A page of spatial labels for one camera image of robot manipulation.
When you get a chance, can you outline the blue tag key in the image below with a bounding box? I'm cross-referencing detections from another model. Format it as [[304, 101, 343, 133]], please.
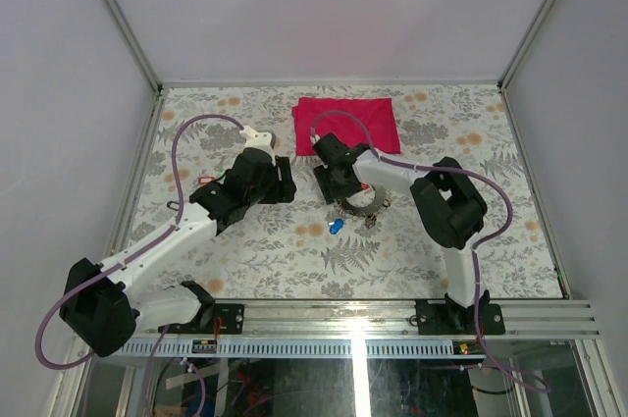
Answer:
[[329, 219, 344, 235]]

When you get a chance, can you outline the grey disc with key rings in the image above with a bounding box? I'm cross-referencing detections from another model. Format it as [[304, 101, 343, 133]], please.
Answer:
[[337, 184, 391, 218]]

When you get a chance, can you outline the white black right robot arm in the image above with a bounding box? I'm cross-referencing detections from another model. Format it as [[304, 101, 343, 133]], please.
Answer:
[[313, 133, 488, 334]]

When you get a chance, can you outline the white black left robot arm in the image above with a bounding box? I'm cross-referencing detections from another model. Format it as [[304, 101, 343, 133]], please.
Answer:
[[59, 148, 296, 357]]

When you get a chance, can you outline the red folded cloth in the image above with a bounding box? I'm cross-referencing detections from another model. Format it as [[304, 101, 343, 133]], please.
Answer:
[[292, 97, 401, 156]]

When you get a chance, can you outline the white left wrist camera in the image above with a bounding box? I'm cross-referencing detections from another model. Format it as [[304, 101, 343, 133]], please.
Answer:
[[239, 126, 276, 162]]

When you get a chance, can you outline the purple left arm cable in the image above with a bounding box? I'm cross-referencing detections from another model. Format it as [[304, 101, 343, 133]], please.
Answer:
[[33, 113, 251, 369]]

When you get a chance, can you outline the white slotted cable duct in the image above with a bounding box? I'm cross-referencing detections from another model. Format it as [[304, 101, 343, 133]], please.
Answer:
[[115, 338, 485, 361]]

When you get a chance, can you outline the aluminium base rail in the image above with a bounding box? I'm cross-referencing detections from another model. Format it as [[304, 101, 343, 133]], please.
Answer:
[[72, 296, 603, 339]]

